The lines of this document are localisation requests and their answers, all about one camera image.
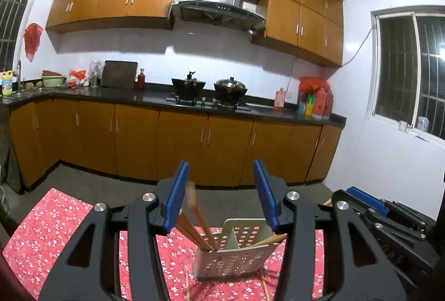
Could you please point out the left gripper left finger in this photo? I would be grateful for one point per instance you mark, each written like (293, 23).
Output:
(170, 192)

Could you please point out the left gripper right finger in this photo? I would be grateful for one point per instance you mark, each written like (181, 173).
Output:
(271, 192)

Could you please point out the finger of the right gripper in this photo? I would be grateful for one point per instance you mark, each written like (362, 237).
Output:
(369, 200)

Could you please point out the lower wooden kitchen cabinets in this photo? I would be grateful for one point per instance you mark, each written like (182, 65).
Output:
(147, 144)

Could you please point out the black kitchen countertop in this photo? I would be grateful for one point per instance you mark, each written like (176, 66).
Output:
(162, 97)

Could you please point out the beige perforated utensil holder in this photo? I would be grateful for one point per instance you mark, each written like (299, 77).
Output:
(240, 251)

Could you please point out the pink bottle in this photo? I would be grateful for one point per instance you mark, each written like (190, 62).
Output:
(279, 100)

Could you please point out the gas stove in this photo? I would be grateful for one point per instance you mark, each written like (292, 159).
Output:
(210, 103)

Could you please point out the red bag with bottles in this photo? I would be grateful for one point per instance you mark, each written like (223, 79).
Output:
(315, 98)

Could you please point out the black wok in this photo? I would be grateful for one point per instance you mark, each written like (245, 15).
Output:
(188, 89)

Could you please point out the lidded black pot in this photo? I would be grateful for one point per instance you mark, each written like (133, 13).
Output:
(229, 91)

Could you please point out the red bottle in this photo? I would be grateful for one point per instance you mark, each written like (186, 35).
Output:
(141, 80)

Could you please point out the dark cutting board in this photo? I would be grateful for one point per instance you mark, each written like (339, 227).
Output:
(119, 74)

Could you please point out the clear plastic bag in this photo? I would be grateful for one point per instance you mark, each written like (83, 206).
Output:
(95, 72)

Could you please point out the red bag on counter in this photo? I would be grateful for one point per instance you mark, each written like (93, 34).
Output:
(76, 78)

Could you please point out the right window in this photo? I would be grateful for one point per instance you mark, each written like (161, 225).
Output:
(409, 84)

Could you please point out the window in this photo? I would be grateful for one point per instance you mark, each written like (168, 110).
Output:
(409, 84)
(12, 13)

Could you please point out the green basin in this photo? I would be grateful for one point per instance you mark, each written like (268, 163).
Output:
(53, 81)

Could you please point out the steel range hood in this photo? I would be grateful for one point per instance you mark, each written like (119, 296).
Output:
(242, 15)

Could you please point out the yellow detergent bottle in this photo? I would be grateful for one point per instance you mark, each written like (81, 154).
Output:
(7, 82)

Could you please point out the faucet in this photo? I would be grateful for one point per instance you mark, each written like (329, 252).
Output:
(19, 76)

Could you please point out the red plastic bag hanging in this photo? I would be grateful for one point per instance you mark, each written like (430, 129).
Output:
(32, 37)

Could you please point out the left window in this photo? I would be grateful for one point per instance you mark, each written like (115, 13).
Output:
(12, 13)

